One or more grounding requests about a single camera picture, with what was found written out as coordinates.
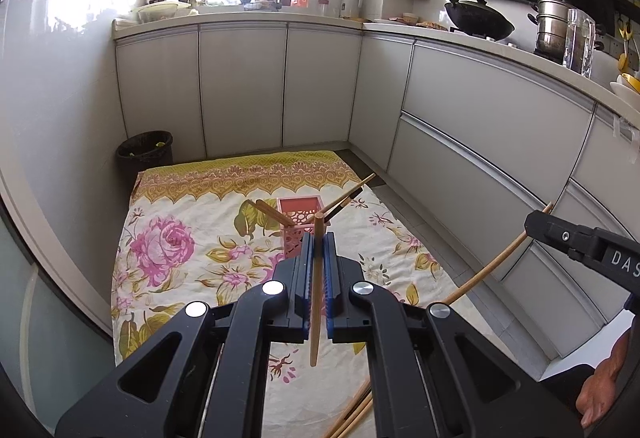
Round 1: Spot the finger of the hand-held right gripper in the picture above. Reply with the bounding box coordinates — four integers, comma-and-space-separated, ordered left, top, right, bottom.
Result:
525, 211, 602, 264

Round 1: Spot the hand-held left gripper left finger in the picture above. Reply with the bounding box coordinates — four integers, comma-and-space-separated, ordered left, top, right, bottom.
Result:
55, 234, 315, 438

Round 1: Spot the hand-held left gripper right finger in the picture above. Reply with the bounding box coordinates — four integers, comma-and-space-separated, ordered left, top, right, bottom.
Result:
322, 233, 585, 438

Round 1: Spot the pink perforated utensil holder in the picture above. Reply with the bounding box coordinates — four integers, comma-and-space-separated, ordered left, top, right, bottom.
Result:
276, 195, 323, 259

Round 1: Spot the single wooden chopstick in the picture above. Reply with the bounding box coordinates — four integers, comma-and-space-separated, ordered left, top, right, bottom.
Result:
325, 187, 365, 222
255, 199, 297, 227
320, 173, 377, 215
309, 213, 326, 367
442, 201, 555, 306

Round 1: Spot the pile of wooden chopsticks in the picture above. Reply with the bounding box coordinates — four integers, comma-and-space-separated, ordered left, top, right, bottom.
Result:
324, 380, 375, 438

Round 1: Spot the person's right hand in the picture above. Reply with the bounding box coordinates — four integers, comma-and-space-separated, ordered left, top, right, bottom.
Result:
575, 330, 632, 429

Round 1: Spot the floral printed blanket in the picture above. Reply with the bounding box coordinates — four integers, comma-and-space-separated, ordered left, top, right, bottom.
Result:
111, 149, 496, 438

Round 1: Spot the brown floor mat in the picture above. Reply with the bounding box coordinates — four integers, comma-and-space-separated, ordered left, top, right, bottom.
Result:
336, 143, 387, 189

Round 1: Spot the clear plastic cabinet hook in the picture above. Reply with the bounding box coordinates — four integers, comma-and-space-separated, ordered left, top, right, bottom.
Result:
612, 115, 639, 139

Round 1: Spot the white plate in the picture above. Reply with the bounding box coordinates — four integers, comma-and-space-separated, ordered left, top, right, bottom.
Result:
609, 81, 640, 110

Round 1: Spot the clear glass pitcher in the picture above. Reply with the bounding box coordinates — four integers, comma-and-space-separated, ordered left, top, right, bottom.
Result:
562, 8, 597, 79

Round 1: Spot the black woven trash bin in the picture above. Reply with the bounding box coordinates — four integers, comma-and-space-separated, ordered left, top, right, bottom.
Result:
117, 131, 174, 179

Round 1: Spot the white kitchen base cabinet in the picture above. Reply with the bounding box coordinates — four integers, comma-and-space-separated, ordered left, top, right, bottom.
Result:
112, 11, 640, 369

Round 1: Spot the stainless steel steamer pot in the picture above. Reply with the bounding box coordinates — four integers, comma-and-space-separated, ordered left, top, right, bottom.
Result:
529, 0, 576, 58

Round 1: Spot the black wok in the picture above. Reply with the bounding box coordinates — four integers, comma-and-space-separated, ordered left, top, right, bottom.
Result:
426, 0, 516, 42

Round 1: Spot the pale green basin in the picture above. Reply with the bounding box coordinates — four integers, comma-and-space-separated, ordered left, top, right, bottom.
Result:
136, 1, 193, 24

